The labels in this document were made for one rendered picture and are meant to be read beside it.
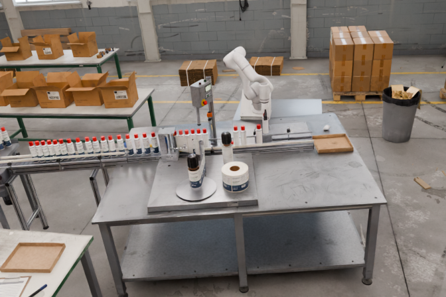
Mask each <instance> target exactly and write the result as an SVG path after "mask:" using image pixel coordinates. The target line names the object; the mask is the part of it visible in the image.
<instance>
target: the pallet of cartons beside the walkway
mask: <svg viewBox="0 0 446 297"><path fill-rule="evenodd" d="M393 47H394V43H393V42H392V40H391V39H390V37H389V36H388V34H387V32H386V31H384V30H375V31H368V32H367V31H366V28H365V26H349V27H348V28H347V27H331V41H330V50H329V76H330V81H331V89H332V93H333V100H334V101H340V96H341V95H353V96H354V98H355V101H365V97H366V95H379V98H380V101H382V92H383V90H384V89H385V88H388V86H389V81H390V72H391V65H392V54H393Z"/></svg>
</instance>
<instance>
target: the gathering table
mask: <svg viewBox="0 0 446 297"><path fill-rule="evenodd" d="M10 141H11V144H12V146H11V147H6V146H5V147H4V148H5V149H4V150H0V161H2V160H7V159H1V157H2V156H11V155H12V156H16V153H17V148H18V147H19V142H18V139H10ZM19 176H20V178H21V181H22V183H23V186H24V189H25V192H26V194H27V197H28V200H29V203H30V205H31V208H32V211H33V212H34V210H35V203H34V202H33V198H32V196H31V193H30V190H29V187H28V185H27V181H26V179H25V176H24V174H20V175H19ZM0 222H1V224H2V226H3V229H10V227H9V224H8V222H7V219H6V217H5V214H4V212H3V209H2V207H1V204H0Z"/></svg>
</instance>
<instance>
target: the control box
mask: <svg viewBox="0 0 446 297"><path fill-rule="evenodd" d="M199 82H201V84H202V85H201V86H200V85H199V84H198V83H199ZM209 83H210V84H211V81H209V80H208V81H206V82H204V80H203V79H201V80H200V81H198V82H196V83H194V84H192V85H191V86H190V92H191V98H192V106H193V107H199V108H202V107H204V106H205V105H204V104H203V101H207V104H208V103H210V102H211V101H213V99H212V95H211V96H209V97H207V98H206V96H205V94H206V93H208V92H210V91H212V86H211V90H209V91H207V92H205V86H206V85H208V84H209Z"/></svg>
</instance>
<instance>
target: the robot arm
mask: <svg viewBox="0 0 446 297"><path fill-rule="evenodd" d="M245 55H246V51H245V49H244V48H243V47H241V46H239V47H237V48H236V49H234V50H233V51H231V53H229V54H228V55H226V56H225V57H224V59H223V63H224V65H225V67H227V68H230V69H233V70H235V71H237V73H238V75H239V76H240V78H241V79H242V82H243V87H244V96H245V98H246V99H248V100H251V101H252V102H251V103H250V108H251V110H252V112H254V113H255V114H262V113H263V115H264V116H263V120H264V121H266V120H267V109H268V107H269V103H268V102H269V93H271V92H272V91H273V86H272V84H271V83H270V81H269V80H268V79H267V78H266V77H264V76H261V75H259V74H257V73H256V72H255V70H254V69H253V68H252V67H251V65H250V64H249V62H248V61H247V60H246V59H245V58H244V57H245ZM250 82H255V83H253V84H252V85H251V86H250Z"/></svg>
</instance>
